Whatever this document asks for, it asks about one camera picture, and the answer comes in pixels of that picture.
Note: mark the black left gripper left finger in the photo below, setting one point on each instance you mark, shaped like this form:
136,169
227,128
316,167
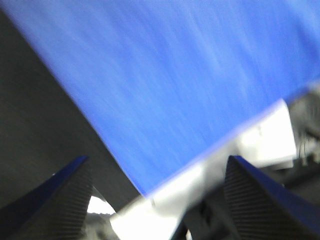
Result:
55,210

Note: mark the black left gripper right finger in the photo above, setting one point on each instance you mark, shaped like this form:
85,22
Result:
263,209

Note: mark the blue microfibre towel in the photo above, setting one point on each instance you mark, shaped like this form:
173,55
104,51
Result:
161,81

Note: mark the black table cloth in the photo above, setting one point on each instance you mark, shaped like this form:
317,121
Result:
42,130

